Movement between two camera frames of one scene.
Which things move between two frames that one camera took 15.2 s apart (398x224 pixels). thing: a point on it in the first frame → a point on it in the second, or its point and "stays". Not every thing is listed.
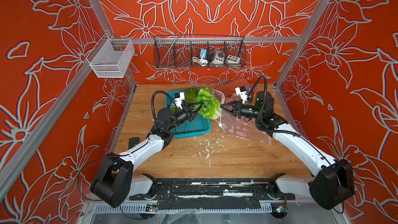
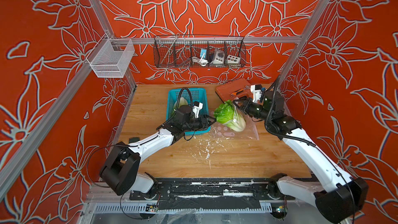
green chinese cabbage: (210, 108) → (226, 114)
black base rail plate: (218, 193) stays
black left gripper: (187, 108) → (205, 122)
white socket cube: (232, 59) stays
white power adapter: (219, 57) stays
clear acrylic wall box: (110, 57) stays
